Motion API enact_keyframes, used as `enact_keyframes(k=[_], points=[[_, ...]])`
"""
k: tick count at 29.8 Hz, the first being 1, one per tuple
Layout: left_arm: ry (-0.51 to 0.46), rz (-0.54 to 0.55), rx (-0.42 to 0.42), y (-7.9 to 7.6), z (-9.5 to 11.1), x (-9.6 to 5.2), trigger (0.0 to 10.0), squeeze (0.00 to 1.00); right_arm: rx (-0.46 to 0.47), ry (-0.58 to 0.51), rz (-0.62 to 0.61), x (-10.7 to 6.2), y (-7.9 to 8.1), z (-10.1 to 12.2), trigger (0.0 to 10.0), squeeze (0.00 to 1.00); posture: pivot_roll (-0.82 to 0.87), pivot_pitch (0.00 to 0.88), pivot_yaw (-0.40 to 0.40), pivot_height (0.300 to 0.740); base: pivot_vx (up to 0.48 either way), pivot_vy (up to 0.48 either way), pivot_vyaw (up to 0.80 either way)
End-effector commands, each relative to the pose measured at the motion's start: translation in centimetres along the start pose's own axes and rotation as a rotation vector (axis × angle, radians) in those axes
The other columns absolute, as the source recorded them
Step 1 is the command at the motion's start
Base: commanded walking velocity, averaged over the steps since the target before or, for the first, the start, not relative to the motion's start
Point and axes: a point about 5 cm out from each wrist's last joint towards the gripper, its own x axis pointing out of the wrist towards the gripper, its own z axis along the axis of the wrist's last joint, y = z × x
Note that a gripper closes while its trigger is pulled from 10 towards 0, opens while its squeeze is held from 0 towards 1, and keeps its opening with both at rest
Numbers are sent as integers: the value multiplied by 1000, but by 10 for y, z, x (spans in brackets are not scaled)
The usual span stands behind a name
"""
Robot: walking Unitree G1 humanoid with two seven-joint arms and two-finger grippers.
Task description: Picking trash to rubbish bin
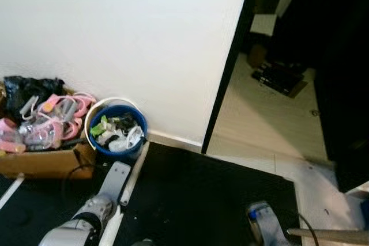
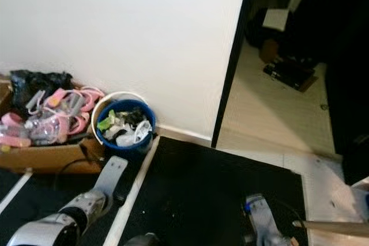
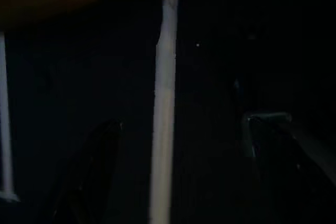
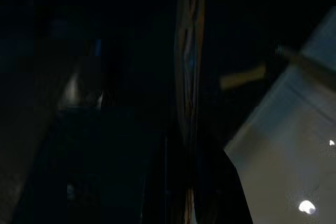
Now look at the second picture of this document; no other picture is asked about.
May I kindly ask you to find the green wrapper trash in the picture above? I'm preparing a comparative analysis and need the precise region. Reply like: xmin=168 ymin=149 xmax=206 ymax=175
xmin=97 ymin=110 xmax=116 ymax=132

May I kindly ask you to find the blue rubbish bucket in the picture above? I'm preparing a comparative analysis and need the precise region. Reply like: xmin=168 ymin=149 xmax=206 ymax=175
xmin=92 ymin=91 xmax=157 ymax=155

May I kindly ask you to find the black trash piece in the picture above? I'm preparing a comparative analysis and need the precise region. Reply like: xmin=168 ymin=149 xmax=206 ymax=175
xmin=121 ymin=107 xmax=149 ymax=126

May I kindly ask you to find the white plastic bag trash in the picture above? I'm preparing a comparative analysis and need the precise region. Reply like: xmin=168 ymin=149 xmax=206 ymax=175
xmin=114 ymin=120 xmax=153 ymax=147

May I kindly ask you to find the pink plastic item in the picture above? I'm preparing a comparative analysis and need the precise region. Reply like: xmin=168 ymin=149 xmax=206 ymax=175
xmin=0 ymin=113 xmax=33 ymax=148

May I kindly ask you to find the black plastic bag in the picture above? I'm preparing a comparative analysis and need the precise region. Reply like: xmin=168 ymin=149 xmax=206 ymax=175
xmin=8 ymin=70 xmax=75 ymax=115

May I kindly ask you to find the clear plastic bottle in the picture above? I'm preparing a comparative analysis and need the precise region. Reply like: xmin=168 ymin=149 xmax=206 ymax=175
xmin=28 ymin=113 xmax=74 ymax=146

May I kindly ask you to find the brown cardboard box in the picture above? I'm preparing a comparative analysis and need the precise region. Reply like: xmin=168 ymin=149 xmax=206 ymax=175
xmin=0 ymin=78 xmax=106 ymax=175

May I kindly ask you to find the bunch of pink hangers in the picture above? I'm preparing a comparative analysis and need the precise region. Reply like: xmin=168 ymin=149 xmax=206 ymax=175
xmin=43 ymin=86 xmax=106 ymax=135

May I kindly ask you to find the brown round item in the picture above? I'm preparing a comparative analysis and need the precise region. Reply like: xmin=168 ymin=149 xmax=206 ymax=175
xmin=259 ymin=38 xmax=281 ymax=64

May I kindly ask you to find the white box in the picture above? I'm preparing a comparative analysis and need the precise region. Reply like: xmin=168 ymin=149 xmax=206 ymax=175
xmin=262 ymin=8 xmax=291 ymax=33

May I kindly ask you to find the black flat device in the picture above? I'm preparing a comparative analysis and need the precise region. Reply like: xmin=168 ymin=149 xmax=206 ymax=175
xmin=262 ymin=55 xmax=319 ymax=93

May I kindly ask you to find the grey stick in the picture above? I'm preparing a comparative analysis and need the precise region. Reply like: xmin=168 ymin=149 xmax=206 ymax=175
xmin=292 ymin=219 xmax=369 ymax=237

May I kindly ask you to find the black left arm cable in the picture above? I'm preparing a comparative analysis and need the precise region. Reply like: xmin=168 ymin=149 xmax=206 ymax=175
xmin=57 ymin=141 xmax=100 ymax=193

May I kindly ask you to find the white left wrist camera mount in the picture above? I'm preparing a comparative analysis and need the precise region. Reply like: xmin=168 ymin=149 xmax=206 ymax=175
xmin=92 ymin=155 xmax=129 ymax=201

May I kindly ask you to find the black door frame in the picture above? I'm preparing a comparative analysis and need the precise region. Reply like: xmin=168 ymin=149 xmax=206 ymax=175
xmin=210 ymin=0 xmax=258 ymax=149

